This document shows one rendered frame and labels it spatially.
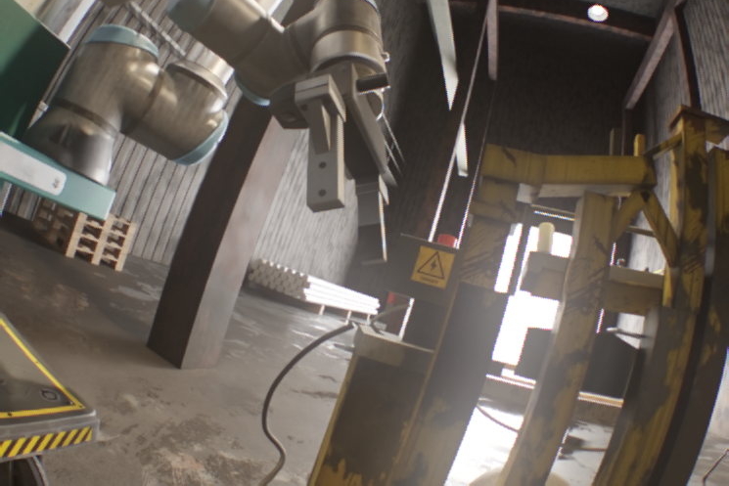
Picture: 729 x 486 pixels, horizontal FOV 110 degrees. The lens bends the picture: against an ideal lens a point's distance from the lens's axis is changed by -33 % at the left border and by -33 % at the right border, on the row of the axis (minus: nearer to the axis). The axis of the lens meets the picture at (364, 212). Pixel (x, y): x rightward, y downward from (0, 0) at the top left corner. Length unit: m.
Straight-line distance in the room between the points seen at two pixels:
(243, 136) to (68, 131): 1.61
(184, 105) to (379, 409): 0.67
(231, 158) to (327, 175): 1.89
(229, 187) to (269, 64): 1.60
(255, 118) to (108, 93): 1.58
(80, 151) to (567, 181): 0.77
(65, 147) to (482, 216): 0.67
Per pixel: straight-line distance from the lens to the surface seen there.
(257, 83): 0.55
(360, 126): 0.36
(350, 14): 0.48
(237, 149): 2.17
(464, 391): 0.43
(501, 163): 0.60
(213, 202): 2.12
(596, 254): 0.60
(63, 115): 0.70
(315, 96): 0.30
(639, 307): 0.75
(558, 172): 0.62
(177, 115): 0.74
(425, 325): 0.76
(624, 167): 0.66
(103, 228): 4.36
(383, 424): 0.73
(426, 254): 0.77
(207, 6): 0.49
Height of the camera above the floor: 0.70
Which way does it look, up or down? 12 degrees up
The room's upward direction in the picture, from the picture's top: 18 degrees clockwise
